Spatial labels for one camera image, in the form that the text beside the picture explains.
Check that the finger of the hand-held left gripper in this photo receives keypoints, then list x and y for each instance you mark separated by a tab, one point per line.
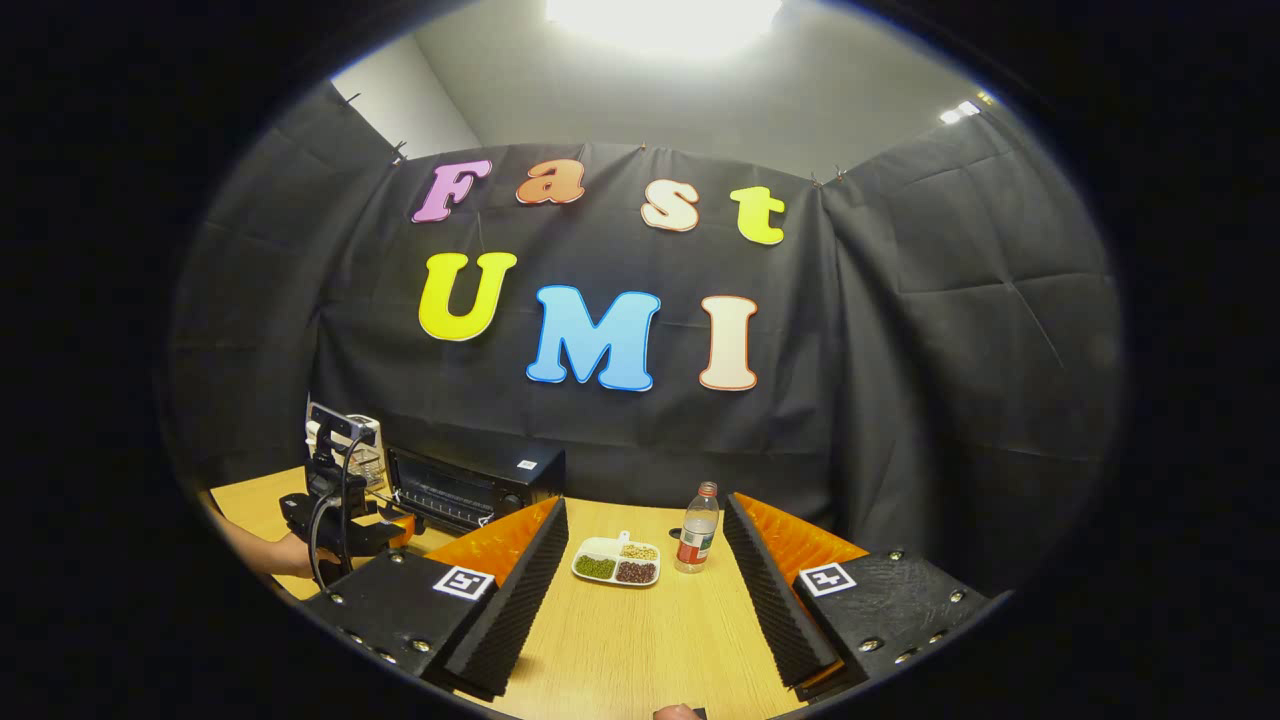
402	530

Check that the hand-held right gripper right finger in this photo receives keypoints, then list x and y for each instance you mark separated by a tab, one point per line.
770	600

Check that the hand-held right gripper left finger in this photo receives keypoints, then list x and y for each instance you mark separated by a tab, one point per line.
520	600

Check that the black electric oven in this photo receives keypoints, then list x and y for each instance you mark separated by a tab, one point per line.
470	470

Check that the white toaster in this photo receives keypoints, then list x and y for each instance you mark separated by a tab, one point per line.
368	462

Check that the white divided plate of beans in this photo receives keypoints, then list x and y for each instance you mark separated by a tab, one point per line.
600	555

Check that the clear bottle red label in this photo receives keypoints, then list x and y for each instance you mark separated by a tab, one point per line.
697	540

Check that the black backdrop cloth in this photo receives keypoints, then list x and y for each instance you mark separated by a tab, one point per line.
900	350

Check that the ceiling light panel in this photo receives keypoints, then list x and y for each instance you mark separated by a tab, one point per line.
960	111
660	20

